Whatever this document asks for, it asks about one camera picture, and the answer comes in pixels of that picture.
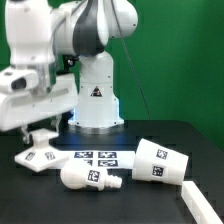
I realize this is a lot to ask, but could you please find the black camera on stand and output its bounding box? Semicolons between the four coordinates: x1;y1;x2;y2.
62;55;79;70

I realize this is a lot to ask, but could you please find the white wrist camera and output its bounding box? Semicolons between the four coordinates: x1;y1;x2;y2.
0;67;39;93

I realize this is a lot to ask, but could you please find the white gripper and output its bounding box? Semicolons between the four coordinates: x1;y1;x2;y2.
0;74;78;144

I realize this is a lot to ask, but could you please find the white lamp bulb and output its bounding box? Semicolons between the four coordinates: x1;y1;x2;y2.
60;159;122;191

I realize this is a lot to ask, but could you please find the white marker sheet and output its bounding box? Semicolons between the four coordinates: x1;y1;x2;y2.
66;150;135;169

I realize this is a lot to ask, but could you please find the white lamp shade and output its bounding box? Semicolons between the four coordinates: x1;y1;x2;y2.
132;139;188;185

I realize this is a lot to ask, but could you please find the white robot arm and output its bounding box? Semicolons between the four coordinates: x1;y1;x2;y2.
0;0;138;133

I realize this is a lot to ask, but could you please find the white lamp base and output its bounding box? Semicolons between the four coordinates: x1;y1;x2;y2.
14;128;68;172

